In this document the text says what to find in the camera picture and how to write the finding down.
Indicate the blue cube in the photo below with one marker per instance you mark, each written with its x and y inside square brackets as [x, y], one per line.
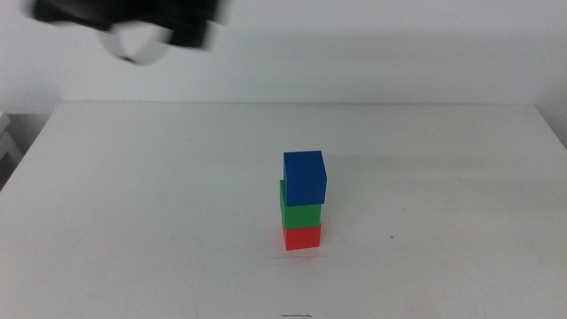
[305, 179]

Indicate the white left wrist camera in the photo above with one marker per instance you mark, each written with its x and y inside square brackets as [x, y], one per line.
[135, 42]

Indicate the red cube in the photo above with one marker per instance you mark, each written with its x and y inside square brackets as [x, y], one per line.
[302, 238]

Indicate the green cube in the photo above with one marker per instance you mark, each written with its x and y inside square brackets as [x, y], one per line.
[301, 216]

